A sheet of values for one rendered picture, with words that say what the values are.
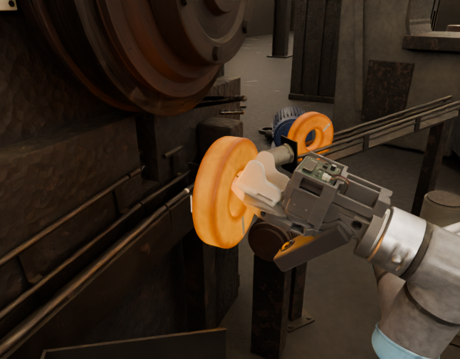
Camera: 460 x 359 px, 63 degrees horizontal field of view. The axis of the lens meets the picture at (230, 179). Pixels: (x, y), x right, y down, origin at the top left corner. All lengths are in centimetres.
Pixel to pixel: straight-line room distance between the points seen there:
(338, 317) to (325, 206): 114
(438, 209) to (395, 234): 86
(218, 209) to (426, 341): 29
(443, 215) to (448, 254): 85
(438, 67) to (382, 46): 45
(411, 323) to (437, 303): 4
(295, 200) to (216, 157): 11
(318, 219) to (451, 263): 15
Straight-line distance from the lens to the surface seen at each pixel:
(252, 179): 49
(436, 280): 48
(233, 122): 96
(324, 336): 148
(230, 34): 71
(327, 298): 163
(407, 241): 46
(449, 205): 132
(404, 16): 327
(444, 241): 48
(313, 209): 46
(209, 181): 46
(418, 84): 326
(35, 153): 63
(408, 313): 52
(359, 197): 48
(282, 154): 108
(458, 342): 162
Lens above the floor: 106
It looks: 25 degrees down
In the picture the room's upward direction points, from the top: straight up
